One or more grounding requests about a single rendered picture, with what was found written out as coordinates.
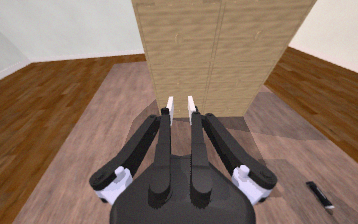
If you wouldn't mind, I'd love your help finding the light wooden chest of drawers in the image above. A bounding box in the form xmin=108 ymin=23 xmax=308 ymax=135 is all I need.
xmin=131 ymin=0 xmax=317 ymax=116

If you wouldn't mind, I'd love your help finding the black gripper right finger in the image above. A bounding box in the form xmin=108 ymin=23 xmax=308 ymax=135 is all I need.
xmin=188 ymin=96 xmax=278 ymax=206

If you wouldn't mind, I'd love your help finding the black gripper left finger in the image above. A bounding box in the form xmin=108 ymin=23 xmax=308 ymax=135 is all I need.
xmin=89 ymin=96 xmax=174 ymax=205

